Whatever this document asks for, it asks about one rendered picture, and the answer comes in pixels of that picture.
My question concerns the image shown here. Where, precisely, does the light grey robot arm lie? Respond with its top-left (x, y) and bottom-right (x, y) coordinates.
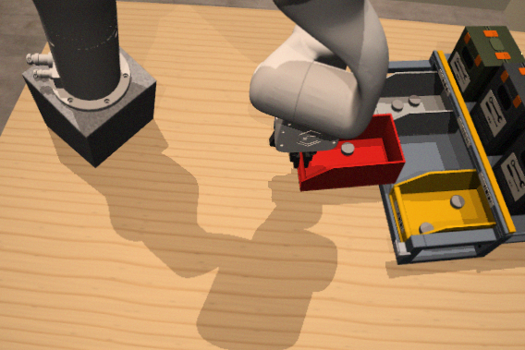
top-left (27, 0), bottom-right (389, 139)

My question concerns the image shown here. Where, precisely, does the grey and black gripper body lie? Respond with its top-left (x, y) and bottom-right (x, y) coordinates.
top-left (274, 117), bottom-right (339, 152)

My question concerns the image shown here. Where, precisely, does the dark grey metal shelf frame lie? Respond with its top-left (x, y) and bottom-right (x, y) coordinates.
top-left (379, 50), bottom-right (525, 265)

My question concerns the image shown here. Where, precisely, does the yellow long thin bar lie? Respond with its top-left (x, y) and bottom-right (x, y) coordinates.
top-left (437, 51), bottom-right (516, 234)

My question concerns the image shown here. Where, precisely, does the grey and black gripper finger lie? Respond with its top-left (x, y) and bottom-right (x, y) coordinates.
top-left (269, 132), bottom-right (300, 169)
top-left (303, 151), bottom-right (317, 168)

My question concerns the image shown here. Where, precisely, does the red bin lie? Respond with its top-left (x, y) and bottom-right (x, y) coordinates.
top-left (298, 114), bottom-right (406, 191)

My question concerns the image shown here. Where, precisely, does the yellow open bin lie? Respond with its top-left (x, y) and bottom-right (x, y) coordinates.
top-left (391, 169), bottom-right (496, 243)

